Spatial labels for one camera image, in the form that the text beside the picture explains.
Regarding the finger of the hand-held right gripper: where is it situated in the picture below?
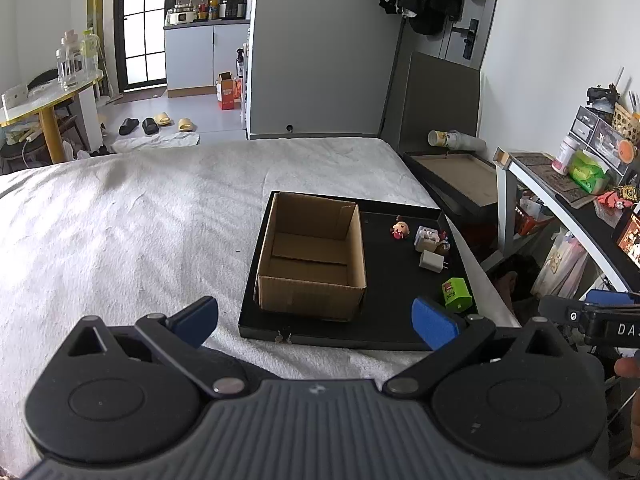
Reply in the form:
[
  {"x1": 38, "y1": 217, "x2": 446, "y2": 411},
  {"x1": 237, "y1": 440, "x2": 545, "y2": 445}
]
[
  {"x1": 586, "y1": 289, "x2": 640, "y2": 307},
  {"x1": 537, "y1": 296, "x2": 587, "y2": 323}
]

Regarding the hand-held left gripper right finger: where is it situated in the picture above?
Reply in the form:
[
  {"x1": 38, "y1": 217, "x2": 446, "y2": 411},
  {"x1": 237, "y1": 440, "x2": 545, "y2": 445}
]
[{"x1": 382, "y1": 297, "x2": 572, "y2": 402}]

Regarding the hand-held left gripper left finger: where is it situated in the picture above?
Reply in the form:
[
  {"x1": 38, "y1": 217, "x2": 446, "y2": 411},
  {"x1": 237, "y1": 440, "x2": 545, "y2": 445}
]
[{"x1": 66, "y1": 296, "x2": 248, "y2": 401}]

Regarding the green toy house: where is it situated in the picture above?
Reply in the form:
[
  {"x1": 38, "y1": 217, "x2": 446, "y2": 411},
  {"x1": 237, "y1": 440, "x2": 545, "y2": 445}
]
[{"x1": 440, "y1": 277, "x2": 473, "y2": 313}]

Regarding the black shallow tray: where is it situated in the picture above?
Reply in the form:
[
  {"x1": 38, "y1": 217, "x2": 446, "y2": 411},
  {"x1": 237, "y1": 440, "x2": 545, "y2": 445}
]
[{"x1": 238, "y1": 190, "x2": 481, "y2": 352}]

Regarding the white wall charger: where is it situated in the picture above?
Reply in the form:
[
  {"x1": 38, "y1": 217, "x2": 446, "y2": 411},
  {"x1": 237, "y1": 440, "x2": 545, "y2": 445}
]
[{"x1": 419, "y1": 250, "x2": 449, "y2": 276}]

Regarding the purple white toy box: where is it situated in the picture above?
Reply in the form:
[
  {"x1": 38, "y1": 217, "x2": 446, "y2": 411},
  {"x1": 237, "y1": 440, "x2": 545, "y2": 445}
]
[{"x1": 414, "y1": 226, "x2": 439, "y2": 252}]

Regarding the brown cardboard box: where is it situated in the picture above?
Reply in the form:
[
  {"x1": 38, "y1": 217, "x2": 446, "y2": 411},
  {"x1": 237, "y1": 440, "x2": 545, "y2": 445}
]
[{"x1": 255, "y1": 191, "x2": 367, "y2": 322}]

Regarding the person's right hand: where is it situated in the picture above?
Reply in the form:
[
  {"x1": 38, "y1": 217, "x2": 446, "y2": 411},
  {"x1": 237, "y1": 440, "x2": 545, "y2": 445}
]
[{"x1": 614, "y1": 357, "x2": 640, "y2": 381}]

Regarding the white shopping bag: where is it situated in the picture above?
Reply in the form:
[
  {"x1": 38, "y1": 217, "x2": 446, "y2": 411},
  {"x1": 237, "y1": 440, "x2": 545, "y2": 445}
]
[{"x1": 530, "y1": 230, "x2": 589, "y2": 301}]

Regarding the framed colourful picture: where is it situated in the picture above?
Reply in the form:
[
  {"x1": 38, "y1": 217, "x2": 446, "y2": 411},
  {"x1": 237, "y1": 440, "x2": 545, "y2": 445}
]
[{"x1": 614, "y1": 205, "x2": 640, "y2": 267}]

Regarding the red toy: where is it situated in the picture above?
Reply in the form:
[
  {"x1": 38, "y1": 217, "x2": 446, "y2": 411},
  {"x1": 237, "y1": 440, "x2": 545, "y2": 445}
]
[{"x1": 597, "y1": 187, "x2": 634, "y2": 211}]

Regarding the orange box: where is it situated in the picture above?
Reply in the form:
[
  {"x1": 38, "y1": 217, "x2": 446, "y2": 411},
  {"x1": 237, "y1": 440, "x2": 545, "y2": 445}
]
[{"x1": 515, "y1": 195, "x2": 541, "y2": 236}]

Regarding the green wipes pack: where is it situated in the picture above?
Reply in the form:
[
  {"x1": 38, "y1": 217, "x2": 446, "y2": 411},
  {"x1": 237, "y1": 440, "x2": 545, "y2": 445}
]
[{"x1": 569, "y1": 150, "x2": 610, "y2": 195}]

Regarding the brown patterned mat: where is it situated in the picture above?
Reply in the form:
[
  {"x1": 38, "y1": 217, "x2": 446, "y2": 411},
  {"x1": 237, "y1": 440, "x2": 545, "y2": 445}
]
[{"x1": 515, "y1": 154, "x2": 596, "y2": 209}]

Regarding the white pill bottle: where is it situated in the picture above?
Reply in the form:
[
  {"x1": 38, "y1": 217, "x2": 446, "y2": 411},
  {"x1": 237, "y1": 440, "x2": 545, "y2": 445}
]
[{"x1": 551, "y1": 135, "x2": 581, "y2": 176}]

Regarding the grey drawer organizer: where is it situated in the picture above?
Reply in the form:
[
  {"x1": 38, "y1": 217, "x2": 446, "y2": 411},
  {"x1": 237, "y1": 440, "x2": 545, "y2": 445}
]
[{"x1": 570, "y1": 106, "x2": 640, "y2": 182}]

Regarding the wicker basket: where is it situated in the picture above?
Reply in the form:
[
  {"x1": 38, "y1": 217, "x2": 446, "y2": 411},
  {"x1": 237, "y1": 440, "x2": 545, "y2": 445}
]
[{"x1": 612, "y1": 102, "x2": 640, "y2": 149}]

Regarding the white floor towel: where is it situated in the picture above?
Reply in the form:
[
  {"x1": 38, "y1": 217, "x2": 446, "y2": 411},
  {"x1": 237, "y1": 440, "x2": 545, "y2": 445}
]
[{"x1": 111, "y1": 130, "x2": 201, "y2": 154}]

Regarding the cylindrical snack can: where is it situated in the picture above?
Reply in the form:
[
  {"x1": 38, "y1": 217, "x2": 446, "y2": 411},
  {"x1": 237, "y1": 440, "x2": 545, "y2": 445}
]
[{"x1": 427, "y1": 129, "x2": 487, "y2": 152}]

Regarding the black model figure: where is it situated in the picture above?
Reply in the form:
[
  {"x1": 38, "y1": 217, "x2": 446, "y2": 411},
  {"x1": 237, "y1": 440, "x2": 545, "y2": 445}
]
[{"x1": 586, "y1": 84, "x2": 621, "y2": 111}]

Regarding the grey upright board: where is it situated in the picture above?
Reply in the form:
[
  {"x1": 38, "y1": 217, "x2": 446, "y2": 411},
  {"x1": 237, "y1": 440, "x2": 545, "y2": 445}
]
[{"x1": 380, "y1": 51, "x2": 481, "y2": 154}]

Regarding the orange carton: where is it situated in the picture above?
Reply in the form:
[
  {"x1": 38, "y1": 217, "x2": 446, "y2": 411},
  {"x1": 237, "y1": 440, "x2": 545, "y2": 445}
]
[{"x1": 216, "y1": 71, "x2": 244, "y2": 111}]

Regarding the white kitchen cabinet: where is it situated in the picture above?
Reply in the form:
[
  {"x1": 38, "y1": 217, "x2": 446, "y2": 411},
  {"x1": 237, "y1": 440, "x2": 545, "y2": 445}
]
[{"x1": 163, "y1": 20, "x2": 251, "y2": 99}]

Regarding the white table with yellow leg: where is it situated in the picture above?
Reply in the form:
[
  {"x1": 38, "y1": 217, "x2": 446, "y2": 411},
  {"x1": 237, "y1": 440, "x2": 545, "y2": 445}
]
[{"x1": 0, "y1": 67, "x2": 104, "y2": 166}]

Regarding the clear glass bottle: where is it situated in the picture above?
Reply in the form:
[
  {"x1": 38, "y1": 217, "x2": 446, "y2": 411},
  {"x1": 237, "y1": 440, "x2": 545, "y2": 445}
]
[{"x1": 56, "y1": 30, "x2": 84, "y2": 92}]

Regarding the pale green bottle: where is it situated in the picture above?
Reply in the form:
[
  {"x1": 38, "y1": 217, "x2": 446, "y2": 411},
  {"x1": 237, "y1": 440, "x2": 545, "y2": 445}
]
[{"x1": 80, "y1": 29, "x2": 99, "y2": 78}]

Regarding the black door lock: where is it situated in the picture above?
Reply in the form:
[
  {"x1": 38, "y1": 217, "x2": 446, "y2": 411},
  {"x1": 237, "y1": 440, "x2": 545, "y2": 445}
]
[{"x1": 462, "y1": 19, "x2": 480, "y2": 60}]

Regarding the black-framed glass door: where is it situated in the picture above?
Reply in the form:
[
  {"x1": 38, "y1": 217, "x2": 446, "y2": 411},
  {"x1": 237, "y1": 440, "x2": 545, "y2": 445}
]
[{"x1": 114, "y1": 0, "x2": 169, "y2": 94}]

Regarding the grey entrance door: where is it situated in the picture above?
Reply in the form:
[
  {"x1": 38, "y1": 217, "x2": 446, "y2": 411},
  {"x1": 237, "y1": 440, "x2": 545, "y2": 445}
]
[{"x1": 440, "y1": 0, "x2": 504, "y2": 68}]

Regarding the black desk with white frame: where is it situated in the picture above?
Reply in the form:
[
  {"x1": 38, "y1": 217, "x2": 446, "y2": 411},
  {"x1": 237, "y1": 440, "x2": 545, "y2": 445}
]
[{"x1": 492, "y1": 147, "x2": 640, "y2": 302}]

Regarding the black picture frame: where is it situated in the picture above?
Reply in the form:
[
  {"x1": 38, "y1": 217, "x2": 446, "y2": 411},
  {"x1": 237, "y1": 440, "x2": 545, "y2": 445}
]
[{"x1": 402, "y1": 151, "x2": 501, "y2": 222}]

